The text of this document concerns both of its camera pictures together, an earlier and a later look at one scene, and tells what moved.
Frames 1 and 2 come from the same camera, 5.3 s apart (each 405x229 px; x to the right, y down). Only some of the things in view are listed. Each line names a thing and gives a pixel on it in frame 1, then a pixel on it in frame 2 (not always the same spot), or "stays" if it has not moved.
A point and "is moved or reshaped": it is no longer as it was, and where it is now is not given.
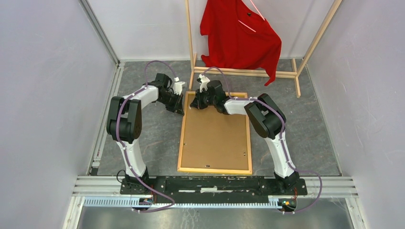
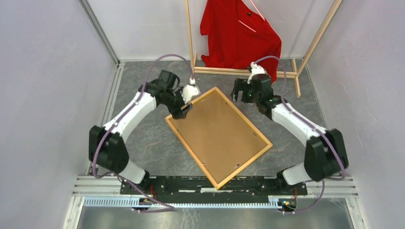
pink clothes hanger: (258, 11) stays
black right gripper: (197, 103) to (240, 85)
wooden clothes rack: (194, 69) stays
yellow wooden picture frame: (213, 141) is moved or reshaped
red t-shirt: (239, 37) stays
